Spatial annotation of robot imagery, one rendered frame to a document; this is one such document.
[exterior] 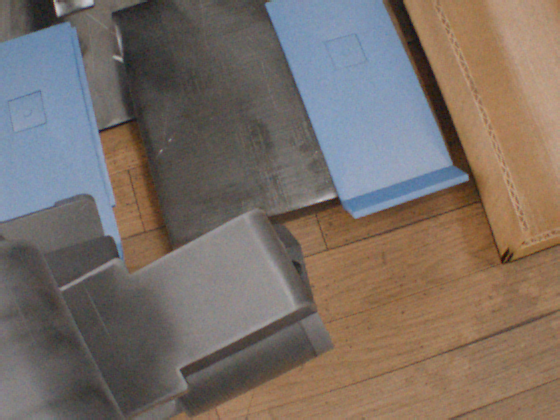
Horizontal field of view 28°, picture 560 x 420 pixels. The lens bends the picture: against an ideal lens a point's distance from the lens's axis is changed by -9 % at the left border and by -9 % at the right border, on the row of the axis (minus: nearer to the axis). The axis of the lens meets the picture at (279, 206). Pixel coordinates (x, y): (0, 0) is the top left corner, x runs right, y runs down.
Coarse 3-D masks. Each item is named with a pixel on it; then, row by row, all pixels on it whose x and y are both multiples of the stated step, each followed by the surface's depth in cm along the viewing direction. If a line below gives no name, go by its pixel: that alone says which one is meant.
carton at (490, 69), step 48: (432, 0) 67; (480, 0) 74; (528, 0) 74; (432, 48) 71; (480, 48) 73; (528, 48) 73; (480, 96) 65; (528, 96) 72; (480, 144) 67; (528, 144) 71; (480, 192) 70; (528, 192) 70; (528, 240) 67
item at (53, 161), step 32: (64, 32) 64; (0, 64) 64; (32, 64) 64; (64, 64) 64; (0, 96) 63; (64, 96) 63; (0, 128) 63; (32, 128) 63; (64, 128) 63; (0, 160) 62; (32, 160) 62; (64, 160) 62; (96, 160) 62; (0, 192) 61; (32, 192) 61; (64, 192) 62; (96, 192) 62
